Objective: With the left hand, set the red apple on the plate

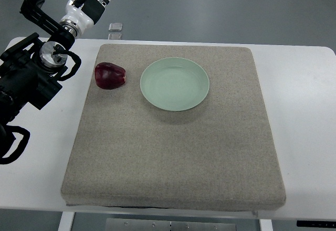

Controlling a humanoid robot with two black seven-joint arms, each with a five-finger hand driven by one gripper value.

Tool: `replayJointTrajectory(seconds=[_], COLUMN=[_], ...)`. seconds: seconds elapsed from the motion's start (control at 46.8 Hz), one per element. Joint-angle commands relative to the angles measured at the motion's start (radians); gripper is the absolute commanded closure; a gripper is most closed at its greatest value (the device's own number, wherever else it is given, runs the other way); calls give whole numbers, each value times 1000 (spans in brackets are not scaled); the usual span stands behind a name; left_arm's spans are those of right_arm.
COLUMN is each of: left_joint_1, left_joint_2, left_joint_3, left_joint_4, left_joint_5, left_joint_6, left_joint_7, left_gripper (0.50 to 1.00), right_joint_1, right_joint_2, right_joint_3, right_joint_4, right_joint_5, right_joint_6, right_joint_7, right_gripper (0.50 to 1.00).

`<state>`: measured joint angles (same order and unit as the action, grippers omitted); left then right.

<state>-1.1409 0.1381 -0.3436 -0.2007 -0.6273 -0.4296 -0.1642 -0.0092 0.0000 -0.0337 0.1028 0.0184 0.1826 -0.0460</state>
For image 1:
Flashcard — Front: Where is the black table control panel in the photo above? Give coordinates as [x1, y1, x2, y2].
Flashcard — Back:
[296, 220, 336, 228]

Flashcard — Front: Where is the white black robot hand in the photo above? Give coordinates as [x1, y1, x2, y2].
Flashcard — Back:
[60, 0, 111, 39]

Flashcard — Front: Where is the white table leg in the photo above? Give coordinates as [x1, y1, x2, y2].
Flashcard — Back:
[259, 219, 274, 231]
[57, 212, 75, 231]

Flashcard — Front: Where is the metal table crossbar plate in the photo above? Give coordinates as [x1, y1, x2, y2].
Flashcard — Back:
[105, 218, 237, 231]

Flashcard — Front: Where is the beige fabric cushion mat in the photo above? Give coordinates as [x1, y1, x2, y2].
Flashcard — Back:
[61, 44, 286, 211]

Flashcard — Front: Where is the white left table leg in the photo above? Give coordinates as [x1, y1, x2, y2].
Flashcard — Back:
[57, 212, 75, 231]

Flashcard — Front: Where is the red apple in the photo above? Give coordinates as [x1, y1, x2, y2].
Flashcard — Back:
[94, 62, 126, 90]

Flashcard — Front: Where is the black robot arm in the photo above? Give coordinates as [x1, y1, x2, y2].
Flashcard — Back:
[1, 0, 81, 165]

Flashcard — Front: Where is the light green plate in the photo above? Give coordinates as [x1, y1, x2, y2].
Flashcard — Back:
[140, 57, 210, 111]

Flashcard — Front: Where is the lower silver floor plate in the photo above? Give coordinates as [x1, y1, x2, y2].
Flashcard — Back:
[108, 33, 122, 40]

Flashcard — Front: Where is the white right table leg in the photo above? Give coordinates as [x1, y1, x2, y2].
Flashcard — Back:
[259, 219, 274, 231]

